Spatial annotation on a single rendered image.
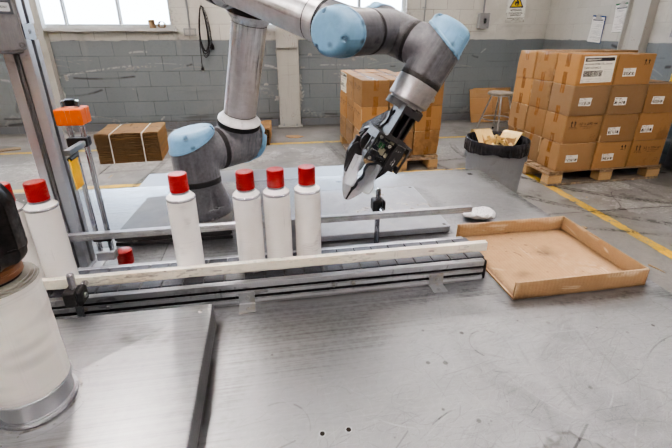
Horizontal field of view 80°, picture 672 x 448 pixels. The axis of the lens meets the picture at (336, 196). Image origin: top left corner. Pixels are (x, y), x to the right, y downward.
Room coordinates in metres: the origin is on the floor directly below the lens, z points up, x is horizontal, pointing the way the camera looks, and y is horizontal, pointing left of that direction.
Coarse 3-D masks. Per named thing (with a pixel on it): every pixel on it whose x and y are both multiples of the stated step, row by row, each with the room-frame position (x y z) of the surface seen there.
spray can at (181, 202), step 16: (176, 176) 0.67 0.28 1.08; (176, 192) 0.67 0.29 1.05; (192, 192) 0.69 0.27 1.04; (176, 208) 0.66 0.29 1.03; (192, 208) 0.67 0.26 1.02; (176, 224) 0.66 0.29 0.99; (192, 224) 0.67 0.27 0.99; (176, 240) 0.66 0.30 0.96; (192, 240) 0.67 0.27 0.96; (176, 256) 0.67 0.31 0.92; (192, 256) 0.66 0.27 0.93
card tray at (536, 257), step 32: (480, 224) 0.92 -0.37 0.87; (512, 224) 0.93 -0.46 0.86; (544, 224) 0.95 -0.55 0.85; (576, 224) 0.91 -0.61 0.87; (512, 256) 0.81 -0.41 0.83; (544, 256) 0.81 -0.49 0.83; (576, 256) 0.81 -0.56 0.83; (608, 256) 0.80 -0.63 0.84; (512, 288) 0.69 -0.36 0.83; (544, 288) 0.67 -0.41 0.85; (576, 288) 0.68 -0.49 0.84; (608, 288) 0.69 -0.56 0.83
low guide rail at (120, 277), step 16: (480, 240) 0.74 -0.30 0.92; (304, 256) 0.68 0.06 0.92; (320, 256) 0.68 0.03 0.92; (336, 256) 0.68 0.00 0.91; (352, 256) 0.69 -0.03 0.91; (368, 256) 0.69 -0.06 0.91; (384, 256) 0.70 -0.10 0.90; (400, 256) 0.70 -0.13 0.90; (416, 256) 0.71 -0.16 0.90; (112, 272) 0.62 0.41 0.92; (128, 272) 0.62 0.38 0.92; (144, 272) 0.62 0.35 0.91; (160, 272) 0.63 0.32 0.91; (176, 272) 0.63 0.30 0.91; (192, 272) 0.64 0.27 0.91; (208, 272) 0.64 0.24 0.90; (224, 272) 0.65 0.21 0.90; (240, 272) 0.65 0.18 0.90; (48, 288) 0.60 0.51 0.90; (64, 288) 0.60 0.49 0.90
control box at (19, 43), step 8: (0, 16) 0.73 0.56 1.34; (8, 16) 0.75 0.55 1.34; (16, 16) 0.76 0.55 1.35; (0, 24) 0.73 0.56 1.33; (8, 24) 0.74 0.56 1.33; (16, 24) 0.75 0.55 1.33; (0, 32) 0.73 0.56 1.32; (8, 32) 0.74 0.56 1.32; (16, 32) 0.75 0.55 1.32; (0, 40) 0.72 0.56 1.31; (8, 40) 0.74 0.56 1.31; (16, 40) 0.75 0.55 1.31; (24, 40) 0.76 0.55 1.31; (0, 48) 0.72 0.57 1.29; (8, 48) 0.73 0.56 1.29; (16, 48) 0.74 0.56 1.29; (24, 48) 0.76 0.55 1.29
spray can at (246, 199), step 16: (240, 176) 0.68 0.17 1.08; (240, 192) 0.68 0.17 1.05; (256, 192) 0.69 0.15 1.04; (240, 208) 0.67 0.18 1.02; (256, 208) 0.68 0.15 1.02; (240, 224) 0.67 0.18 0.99; (256, 224) 0.68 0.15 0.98; (240, 240) 0.68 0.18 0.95; (256, 240) 0.68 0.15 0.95; (240, 256) 0.68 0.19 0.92; (256, 256) 0.68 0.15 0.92; (256, 272) 0.67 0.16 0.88
